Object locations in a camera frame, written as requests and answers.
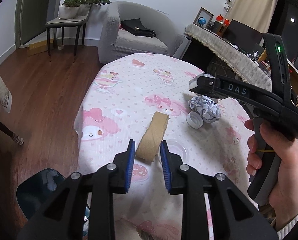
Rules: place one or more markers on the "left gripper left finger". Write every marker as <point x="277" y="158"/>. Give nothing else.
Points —
<point x="93" y="203"/>

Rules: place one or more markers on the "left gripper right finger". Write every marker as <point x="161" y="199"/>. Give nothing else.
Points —
<point x="233" y="215"/>

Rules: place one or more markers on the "white paper ball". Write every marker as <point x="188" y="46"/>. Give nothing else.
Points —
<point x="206" y="108"/>

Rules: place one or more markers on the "white plastic bottle cap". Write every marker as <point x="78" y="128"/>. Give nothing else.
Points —
<point x="194" y="120"/>

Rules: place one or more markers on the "clear plastic lid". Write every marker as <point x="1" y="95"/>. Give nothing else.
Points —
<point x="178" y="148"/>

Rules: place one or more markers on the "brown cardboard tape roll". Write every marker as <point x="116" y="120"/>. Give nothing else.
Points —
<point x="150" y="142"/>

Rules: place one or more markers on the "person's right hand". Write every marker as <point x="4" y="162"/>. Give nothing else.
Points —
<point x="284" y="196"/>

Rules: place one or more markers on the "beige fringed desk cloth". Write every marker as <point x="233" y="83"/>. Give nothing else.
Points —
<point x="244" y="67"/>

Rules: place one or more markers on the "black monitor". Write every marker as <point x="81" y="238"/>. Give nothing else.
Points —
<point x="241" y="34"/>

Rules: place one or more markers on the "pink cartoon tablecloth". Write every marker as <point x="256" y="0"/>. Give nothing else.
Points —
<point x="119" y="107"/>

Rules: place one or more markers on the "beige curtain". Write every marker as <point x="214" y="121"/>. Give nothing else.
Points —
<point x="256" y="14"/>

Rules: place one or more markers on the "small blue globe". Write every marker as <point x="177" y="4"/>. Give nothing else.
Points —
<point x="202" y="22"/>

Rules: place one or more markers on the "framed picture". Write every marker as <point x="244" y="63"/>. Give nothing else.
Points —
<point x="206" y="14"/>

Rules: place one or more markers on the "dark table leg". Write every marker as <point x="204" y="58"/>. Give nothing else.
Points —
<point x="15" y="137"/>

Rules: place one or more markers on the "black handbag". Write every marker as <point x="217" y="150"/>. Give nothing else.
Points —
<point x="135" y="27"/>

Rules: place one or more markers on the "grey armchair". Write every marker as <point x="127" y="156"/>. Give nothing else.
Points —
<point x="116" y="42"/>

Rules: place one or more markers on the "grey dining chair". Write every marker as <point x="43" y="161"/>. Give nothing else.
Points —
<point x="79" y="22"/>

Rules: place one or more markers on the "grey door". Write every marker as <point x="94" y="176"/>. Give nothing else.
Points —
<point x="31" y="17"/>

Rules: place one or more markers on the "potted green plant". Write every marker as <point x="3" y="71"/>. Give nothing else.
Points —
<point x="69" y="9"/>

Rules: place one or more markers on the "white security camera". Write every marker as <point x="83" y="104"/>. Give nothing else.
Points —
<point x="228" y="4"/>

